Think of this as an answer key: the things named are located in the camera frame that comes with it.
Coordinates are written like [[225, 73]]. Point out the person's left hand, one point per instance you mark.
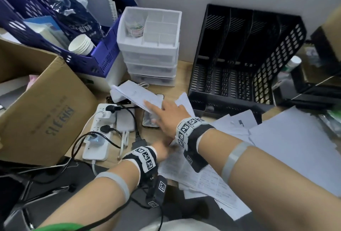
[[163, 149]]

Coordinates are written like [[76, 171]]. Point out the person's right hand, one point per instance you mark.
[[170, 116]]

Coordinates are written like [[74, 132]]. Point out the black mesh file organizer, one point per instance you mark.
[[226, 79]]

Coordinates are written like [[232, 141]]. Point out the white papers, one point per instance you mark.
[[293, 143]]

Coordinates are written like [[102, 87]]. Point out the person's left forearm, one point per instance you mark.
[[88, 204]]

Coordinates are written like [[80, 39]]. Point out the person's right forearm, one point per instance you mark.
[[266, 180]]

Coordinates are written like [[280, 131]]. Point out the blue plastic file basket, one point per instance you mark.
[[16, 25]]

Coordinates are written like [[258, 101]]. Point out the black smartphone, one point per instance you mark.
[[149, 119]]

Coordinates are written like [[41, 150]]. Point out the wooden table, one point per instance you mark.
[[184, 73]]

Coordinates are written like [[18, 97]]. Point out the white drawer organiser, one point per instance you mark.
[[149, 57]]

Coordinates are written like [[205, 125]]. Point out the white power strip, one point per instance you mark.
[[98, 151]]

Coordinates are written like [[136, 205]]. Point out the white box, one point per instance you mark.
[[114, 76]]

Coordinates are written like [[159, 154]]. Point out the white shirt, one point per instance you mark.
[[178, 225]]

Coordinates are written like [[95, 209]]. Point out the small clear jar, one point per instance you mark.
[[134, 27]]

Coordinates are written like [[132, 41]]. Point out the stack of white paper cups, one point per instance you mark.
[[80, 45]]

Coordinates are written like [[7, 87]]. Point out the open brown cardboard box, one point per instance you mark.
[[48, 121]]

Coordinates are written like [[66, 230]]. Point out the clear plastic bag dark contents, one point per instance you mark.
[[80, 23]]

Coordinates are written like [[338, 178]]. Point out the grey spiral notebook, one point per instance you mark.
[[98, 4]]

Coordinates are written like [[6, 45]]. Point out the clear bottle white cap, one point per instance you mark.
[[293, 63]]

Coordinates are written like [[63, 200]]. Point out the black letter trays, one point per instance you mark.
[[314, 97]]

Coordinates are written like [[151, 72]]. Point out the light blue booklet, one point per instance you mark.
[[45, 28]]

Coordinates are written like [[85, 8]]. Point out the grey laptop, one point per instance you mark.
[[13, 92]]

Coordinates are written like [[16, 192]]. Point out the large brown cardboard box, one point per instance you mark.
[[333, 36]]

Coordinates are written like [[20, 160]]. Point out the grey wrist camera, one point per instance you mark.
[[198, 163], [158, 191]]

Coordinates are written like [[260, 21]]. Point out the dark metal frame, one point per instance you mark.
[[26, 201]]

